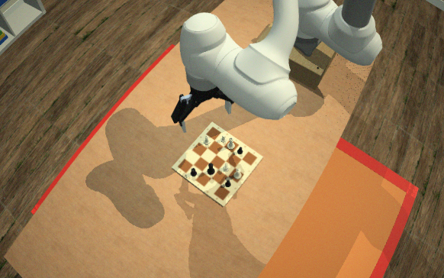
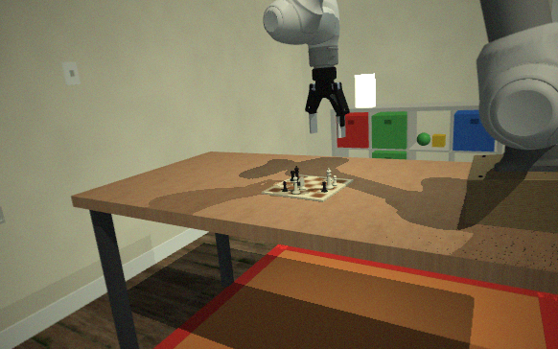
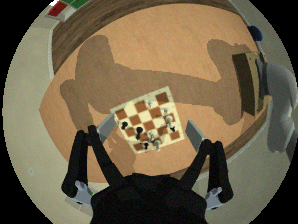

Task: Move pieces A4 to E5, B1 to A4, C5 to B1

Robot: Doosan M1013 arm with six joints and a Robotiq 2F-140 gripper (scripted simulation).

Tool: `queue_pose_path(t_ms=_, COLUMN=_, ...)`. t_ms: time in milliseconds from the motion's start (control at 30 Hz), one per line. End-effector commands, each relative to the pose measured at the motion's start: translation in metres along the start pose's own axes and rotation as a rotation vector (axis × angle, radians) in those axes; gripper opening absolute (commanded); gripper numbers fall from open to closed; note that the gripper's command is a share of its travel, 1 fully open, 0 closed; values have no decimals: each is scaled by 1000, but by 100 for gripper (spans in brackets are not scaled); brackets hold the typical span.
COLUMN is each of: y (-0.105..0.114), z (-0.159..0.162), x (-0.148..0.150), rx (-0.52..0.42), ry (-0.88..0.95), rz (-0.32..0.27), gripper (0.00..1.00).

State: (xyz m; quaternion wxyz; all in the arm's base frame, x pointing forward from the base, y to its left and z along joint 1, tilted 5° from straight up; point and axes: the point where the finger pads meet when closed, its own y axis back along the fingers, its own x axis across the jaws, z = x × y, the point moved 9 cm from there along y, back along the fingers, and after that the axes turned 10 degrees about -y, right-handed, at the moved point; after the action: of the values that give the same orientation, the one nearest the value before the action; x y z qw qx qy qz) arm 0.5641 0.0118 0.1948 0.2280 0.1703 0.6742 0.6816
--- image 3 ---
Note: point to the black chess piece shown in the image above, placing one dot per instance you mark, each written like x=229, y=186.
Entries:
x=139, y=130
x=124, y=124

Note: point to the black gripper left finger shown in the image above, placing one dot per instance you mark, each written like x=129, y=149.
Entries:
x=75, y=184

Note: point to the chessboard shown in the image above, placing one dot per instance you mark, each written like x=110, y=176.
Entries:
x=137, y=113

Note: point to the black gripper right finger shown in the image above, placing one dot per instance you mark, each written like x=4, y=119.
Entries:
x=218, y=183

